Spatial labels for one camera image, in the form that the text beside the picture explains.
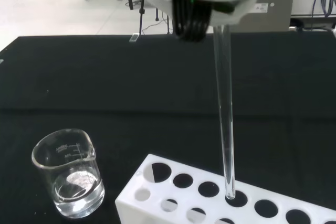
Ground white test tube rack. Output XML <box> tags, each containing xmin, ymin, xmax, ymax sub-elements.
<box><xmin>114</xmin><ymin>153</ymin><xmax>336</xmax><ymax>224</ymax></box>

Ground clear glass beaker with water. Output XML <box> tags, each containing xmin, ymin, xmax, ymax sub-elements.
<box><xmin>31</xmin><ymin>128</ymin><xmax>106</xmax><ymax>219</ymax></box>

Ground grey metal cabinet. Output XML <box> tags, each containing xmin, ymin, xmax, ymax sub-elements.
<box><xmin>206</xmin><ymin>0</ymin><xmax>295</xmax><ymax>35</ymax></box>

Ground black tripod legs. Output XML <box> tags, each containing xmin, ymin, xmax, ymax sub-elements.
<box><xmin>124</xmin><ymin>0</ymin><xmax>174</xmax><ymax>36</ymax></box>

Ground black bench cloth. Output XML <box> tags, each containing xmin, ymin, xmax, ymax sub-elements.
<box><xmin>0</xmin><ymin>28</ymin><xmax>336</xmax><ymax>224</ymax></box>

